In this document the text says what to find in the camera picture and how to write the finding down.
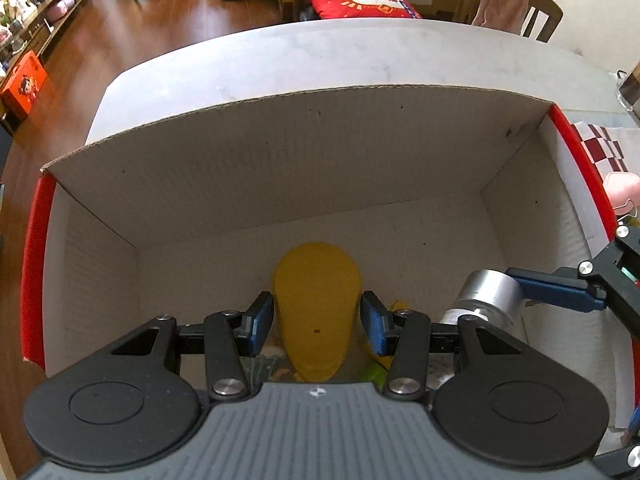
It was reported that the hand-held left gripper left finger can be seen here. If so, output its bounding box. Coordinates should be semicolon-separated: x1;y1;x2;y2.
107;291;275;403

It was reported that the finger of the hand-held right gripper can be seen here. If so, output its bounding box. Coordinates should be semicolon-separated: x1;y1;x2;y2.
594;443;640;479
505;224;640;331

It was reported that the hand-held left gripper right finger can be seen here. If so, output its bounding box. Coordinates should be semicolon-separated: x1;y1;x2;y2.
360;290;531;403

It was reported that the green tube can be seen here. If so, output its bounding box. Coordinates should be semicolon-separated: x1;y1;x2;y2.
362;365;389;391

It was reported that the silver metal can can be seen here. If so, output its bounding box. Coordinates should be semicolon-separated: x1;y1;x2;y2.
439;269;527;346

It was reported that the red and white cardboard box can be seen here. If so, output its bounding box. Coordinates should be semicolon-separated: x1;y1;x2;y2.
20;85;636;433

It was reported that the red checkered cloth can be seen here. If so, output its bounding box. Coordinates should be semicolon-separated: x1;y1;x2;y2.
570;120;640;181

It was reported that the glass bottle with dark liquid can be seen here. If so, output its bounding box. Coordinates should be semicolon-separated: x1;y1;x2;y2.
616;60;640;126

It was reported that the red printed seat cushion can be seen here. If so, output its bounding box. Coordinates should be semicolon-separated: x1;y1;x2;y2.
304;0;423;21

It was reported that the orange printed carton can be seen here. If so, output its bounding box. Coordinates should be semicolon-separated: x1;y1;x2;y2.
0;50;48;121

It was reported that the wooden tv cabinet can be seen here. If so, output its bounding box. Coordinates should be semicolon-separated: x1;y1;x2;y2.
0;0;93;76

